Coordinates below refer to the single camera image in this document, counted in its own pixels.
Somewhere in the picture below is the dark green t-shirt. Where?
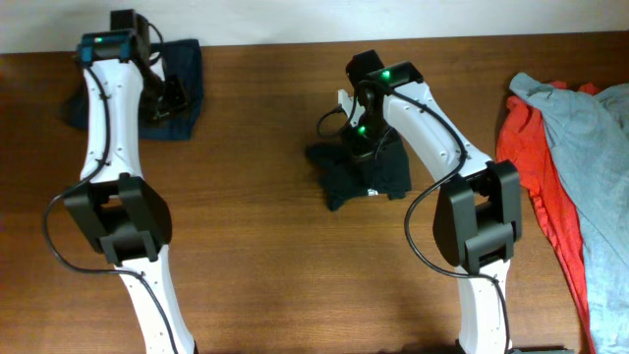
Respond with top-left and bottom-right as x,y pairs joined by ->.
305,133 -> 412,211

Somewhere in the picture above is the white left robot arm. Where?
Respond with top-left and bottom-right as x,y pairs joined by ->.
57,9 -> 198,353

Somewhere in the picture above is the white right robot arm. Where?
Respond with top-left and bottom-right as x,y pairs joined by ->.
338,50 -> 522,353

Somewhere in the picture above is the folded navy blue garment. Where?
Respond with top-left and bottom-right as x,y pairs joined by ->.
139,39 -> 204,141

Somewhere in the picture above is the red t-shirt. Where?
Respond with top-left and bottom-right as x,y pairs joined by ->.
496,94 -> 597,353

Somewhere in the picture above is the light blue grey t-shirt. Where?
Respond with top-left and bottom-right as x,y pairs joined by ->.
509,73 -> 628,353

